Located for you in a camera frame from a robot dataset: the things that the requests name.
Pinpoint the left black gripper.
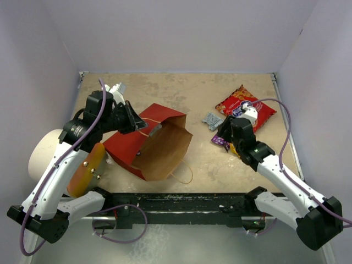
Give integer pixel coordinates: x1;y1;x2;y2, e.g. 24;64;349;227
100;100;148;135

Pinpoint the purple candy packet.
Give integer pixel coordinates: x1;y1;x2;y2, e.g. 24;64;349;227
211;135;230;152

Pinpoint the red cookie snack bag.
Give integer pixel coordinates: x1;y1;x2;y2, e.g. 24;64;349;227
215;85;277;132

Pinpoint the grey snack packet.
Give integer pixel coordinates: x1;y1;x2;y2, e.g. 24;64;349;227
202;112;224;131

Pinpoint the red paper bag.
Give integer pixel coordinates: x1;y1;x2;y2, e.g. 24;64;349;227
103;103;193;182

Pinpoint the silver mint sachet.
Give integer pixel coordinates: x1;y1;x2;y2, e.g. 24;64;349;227
149;124;162;137

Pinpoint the yellow candy packet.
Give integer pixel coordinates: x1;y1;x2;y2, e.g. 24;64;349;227
229;143;240;158

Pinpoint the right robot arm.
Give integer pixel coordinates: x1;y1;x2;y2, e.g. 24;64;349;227
217;116;343;251

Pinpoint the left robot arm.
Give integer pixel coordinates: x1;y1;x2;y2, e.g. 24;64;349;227
7;91;147;244

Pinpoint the white cylinder with orange lid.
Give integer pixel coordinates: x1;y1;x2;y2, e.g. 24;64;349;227
28;129;107;198

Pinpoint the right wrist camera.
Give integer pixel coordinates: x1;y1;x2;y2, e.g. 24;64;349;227
238;103;258;126

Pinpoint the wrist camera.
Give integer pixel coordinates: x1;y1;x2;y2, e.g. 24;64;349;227
238;103;258;126
105;82;126;104

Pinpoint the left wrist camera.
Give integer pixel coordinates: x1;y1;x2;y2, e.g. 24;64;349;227
105;82;126;104

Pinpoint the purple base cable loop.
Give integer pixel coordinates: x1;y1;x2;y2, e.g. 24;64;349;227
92;202;149;244

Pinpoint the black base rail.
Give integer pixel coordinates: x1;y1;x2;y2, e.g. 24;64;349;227
90;192;274;230

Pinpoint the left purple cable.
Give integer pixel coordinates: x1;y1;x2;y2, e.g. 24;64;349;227
19;77;114;256

